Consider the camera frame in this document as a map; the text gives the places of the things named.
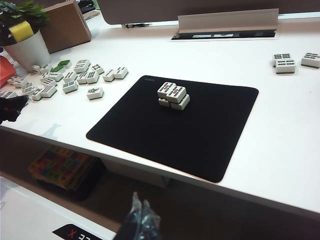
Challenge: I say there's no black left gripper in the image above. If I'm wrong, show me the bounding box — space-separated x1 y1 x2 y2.
0 95 29 125

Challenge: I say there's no beige desk divider panel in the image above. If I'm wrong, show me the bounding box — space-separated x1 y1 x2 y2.
96 0 320 26

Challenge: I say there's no white table support leg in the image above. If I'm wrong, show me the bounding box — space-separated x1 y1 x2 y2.
99 152 173 188

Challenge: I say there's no white bamboo-print mahjong tile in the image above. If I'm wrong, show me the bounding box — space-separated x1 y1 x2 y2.
157 81 177 98
166 85 187 104
158 97 172 108
171 94 191 111

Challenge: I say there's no green plant in white pot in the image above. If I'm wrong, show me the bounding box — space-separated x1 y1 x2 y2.
0 0 52 73

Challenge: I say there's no orange red bag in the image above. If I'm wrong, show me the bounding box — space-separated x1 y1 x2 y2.
0 55 18 88

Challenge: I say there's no white bird-print mahjong tile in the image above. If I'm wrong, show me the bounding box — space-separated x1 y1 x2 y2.
86 86 105 101

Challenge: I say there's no brown cardboard box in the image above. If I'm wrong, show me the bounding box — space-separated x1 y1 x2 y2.
39 0 92 55

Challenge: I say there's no white red-print mahjong tile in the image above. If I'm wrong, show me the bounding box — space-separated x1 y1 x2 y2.
39 85 58 98

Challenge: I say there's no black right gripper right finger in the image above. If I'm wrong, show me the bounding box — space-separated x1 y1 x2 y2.
137 199 161 240

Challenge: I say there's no black fabric mat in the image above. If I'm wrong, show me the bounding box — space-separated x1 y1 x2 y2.
85 74 260 184

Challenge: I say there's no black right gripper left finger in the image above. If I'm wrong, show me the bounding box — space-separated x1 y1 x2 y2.
116 191 144 240

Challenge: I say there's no yellow sponge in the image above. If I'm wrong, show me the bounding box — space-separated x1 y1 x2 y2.
8 21 35 43

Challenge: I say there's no colourful letter puzzle box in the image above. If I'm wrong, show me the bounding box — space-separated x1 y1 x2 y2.
27 146 106 201

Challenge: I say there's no white dot-print mahjong tile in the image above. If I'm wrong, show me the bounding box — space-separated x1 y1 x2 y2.
12 76 27 89

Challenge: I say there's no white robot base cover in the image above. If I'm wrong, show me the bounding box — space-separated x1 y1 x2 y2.
0 176 118 240

